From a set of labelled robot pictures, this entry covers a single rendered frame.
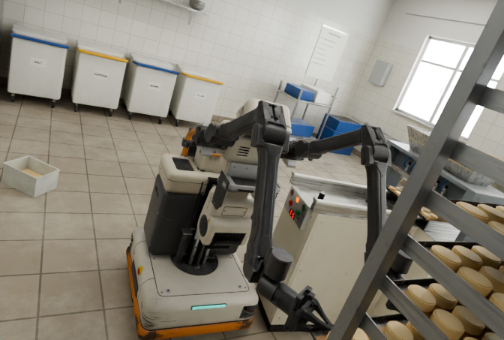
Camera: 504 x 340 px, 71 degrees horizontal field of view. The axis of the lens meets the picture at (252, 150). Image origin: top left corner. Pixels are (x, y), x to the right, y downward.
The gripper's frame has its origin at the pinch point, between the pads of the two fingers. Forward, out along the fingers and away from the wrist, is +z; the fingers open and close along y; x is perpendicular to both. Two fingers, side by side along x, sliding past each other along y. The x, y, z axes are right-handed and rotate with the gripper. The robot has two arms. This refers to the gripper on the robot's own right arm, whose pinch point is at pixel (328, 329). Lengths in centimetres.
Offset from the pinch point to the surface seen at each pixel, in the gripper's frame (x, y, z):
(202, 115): -306, 67, -306
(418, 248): 11.2, -33.0, 8.6
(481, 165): 12, -50, 11
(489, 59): 12, -64, 6
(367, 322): 10.4, -14.8, 6.9
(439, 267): 13.5, -32.7, 12.4
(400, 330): 7.1, -15.2, 12.3
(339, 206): -98, 9, -32
